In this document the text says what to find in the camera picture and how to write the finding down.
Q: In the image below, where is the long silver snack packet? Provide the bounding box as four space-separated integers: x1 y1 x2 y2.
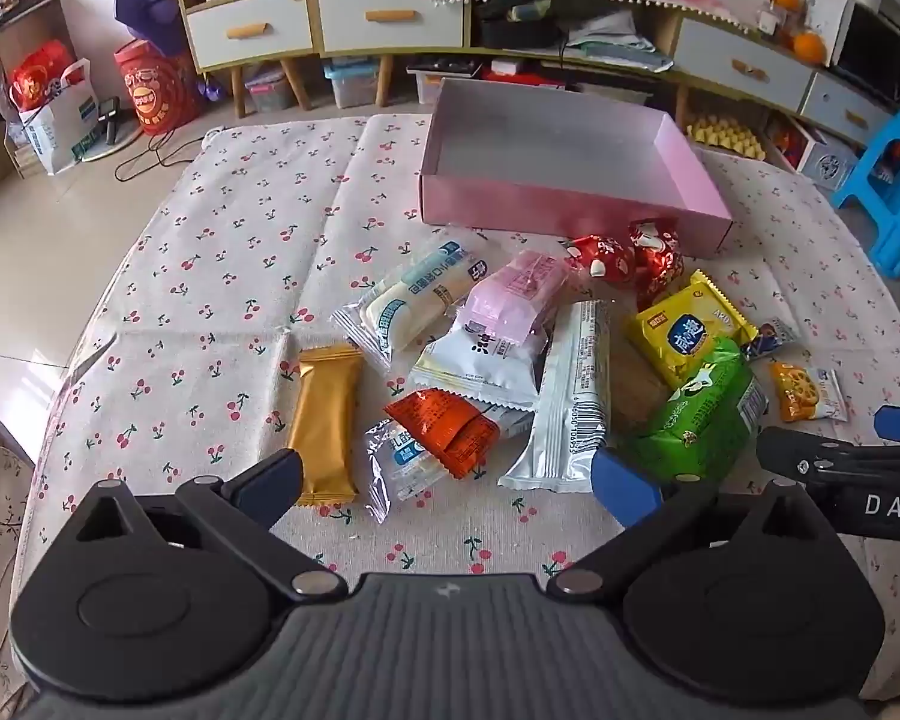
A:
497 300 617 494

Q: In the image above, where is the yellow biscuit packet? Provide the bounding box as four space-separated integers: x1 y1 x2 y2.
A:
624 270 760 392

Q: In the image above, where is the wooden shelf rack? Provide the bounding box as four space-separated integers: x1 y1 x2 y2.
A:
0 0 72 192

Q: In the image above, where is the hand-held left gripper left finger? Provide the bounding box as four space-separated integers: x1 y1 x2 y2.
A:
71 448 350 605

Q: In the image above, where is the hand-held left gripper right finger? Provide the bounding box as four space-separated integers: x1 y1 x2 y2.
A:
551 448 827 605

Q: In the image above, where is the pink snack packet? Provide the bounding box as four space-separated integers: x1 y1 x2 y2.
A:
461 249 580 347

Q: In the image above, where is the cherry print tablecloth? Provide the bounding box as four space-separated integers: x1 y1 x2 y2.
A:
11 114 900 720

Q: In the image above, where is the clear white bread packet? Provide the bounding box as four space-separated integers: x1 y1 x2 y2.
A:
334 229 494 374

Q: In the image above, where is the black open case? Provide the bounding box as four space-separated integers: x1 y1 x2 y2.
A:
471 0 569 51

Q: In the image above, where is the orange-red snack packet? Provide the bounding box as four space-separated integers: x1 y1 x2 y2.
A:
384 388 501 481

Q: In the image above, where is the blue lid storage bin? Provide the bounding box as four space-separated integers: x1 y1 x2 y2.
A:
322 56 381 111

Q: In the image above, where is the blue plastic stool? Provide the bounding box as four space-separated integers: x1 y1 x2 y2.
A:
831 111 900 287

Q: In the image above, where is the white drawer wooden handle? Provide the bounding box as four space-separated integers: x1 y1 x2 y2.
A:
186 0 316 71
799 71 895 145
675 15 816 96
315 0 467 55

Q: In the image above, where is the white snack packet black print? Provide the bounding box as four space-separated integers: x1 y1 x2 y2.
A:
411 313 550 415

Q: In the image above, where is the lotus root chip packet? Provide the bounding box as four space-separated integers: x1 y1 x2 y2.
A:
767 360 850 424

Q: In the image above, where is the purple fabric cover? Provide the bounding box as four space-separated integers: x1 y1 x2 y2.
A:
115 0 190 61

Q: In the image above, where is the low wooden tv cabinet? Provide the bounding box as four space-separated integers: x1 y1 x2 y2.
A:
465 0 900 160

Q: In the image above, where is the gold snack bar packet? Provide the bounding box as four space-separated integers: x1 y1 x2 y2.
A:
287 343 366 509

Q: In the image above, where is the white printed carton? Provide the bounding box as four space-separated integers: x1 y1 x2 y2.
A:
791 120 865 188

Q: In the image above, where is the white round floor base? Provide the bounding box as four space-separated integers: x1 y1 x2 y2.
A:
75 96 145 164

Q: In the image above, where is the small clear packet blue label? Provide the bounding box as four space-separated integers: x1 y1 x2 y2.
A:
364 420 452 524

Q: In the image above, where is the small clear storage bin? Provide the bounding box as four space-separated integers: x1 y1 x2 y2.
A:
241 64 299 119

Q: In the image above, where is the pink cardboard box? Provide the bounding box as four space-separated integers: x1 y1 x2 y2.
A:
418 76 734 256

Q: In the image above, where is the red gift bag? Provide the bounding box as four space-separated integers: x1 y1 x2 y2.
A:
7 43 74 112

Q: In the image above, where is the small dark blue packet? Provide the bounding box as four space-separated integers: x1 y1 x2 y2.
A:
741 316 801 362

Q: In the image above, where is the pile of papers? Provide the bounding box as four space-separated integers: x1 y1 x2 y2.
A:
566 11 677 76

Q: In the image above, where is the white shopping bag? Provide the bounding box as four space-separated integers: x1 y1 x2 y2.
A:
16 58 104 175

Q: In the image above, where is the red printed carton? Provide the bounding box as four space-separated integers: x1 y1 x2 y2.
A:
765 116 805 166

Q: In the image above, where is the green snack packet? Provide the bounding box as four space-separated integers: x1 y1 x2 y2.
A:
621 337 767 482

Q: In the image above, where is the red printed bag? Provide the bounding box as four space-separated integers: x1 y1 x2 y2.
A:
114 37 205 137

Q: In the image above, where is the red box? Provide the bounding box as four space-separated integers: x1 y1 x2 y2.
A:
480 67 572 88

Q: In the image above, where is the clear cracker packet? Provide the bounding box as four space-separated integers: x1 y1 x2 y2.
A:
607 360 672 442

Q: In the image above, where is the yellow egg tray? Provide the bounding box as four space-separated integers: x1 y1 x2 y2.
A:
686 114 767 161

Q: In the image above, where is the white microwave black door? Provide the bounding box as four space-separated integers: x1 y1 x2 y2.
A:
801 0 900 112

